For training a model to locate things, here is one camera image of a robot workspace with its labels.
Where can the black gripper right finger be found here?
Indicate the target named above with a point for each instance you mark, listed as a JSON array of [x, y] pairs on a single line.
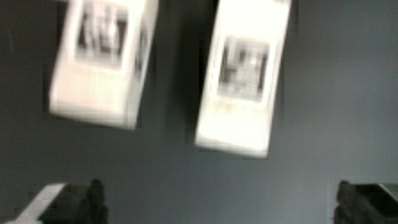
[[367, 203]]

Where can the white table leg with tag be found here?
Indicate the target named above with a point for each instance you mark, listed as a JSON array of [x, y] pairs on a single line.
[[102, 61], [243, 75]]

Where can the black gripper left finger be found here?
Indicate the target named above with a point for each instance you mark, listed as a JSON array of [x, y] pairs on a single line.
[[79, 207]]

